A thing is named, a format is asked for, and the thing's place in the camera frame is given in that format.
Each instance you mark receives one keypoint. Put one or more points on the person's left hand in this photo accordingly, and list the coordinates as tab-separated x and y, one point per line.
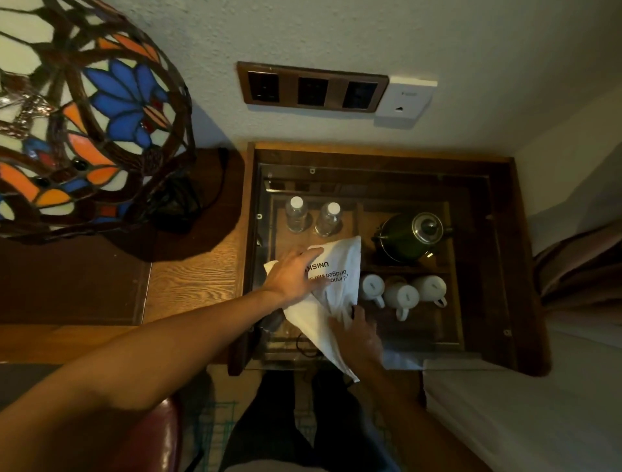
291	279

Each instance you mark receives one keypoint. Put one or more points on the person's right hand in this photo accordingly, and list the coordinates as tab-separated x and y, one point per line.
357	340

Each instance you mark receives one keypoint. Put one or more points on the white drawstring cloth bag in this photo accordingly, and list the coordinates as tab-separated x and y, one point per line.
340	272

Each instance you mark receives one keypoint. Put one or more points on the person's left forearm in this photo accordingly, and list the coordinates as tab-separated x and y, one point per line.
121	379

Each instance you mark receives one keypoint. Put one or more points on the person's right forearm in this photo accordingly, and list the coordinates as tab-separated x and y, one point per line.
423	423

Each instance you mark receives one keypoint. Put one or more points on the person's dark jeans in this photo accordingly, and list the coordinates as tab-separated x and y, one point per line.
291	423

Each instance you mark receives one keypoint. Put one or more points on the white mug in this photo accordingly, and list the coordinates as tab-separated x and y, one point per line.
370	287
430	288
401	296

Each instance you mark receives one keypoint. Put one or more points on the clear water bottle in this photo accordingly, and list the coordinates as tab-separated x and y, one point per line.
295	214
329	220

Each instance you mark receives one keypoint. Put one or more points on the wooden desk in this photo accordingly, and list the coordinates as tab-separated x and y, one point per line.
194	282

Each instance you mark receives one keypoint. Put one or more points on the green kettle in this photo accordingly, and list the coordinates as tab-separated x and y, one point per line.
403	238

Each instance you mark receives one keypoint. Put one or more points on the wooden glass-top cabinet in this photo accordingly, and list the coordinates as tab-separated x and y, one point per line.
389	155

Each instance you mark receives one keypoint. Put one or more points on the brown curtain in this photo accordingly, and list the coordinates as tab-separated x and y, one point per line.
583	262

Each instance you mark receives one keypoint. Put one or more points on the stained glass table lamp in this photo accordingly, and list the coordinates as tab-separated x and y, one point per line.
73	121

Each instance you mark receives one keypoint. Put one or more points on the bronze triple wall socket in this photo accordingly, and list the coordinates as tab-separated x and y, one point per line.
289	92

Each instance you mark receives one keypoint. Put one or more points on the white wall socket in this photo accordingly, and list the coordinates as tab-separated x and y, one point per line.
403	102

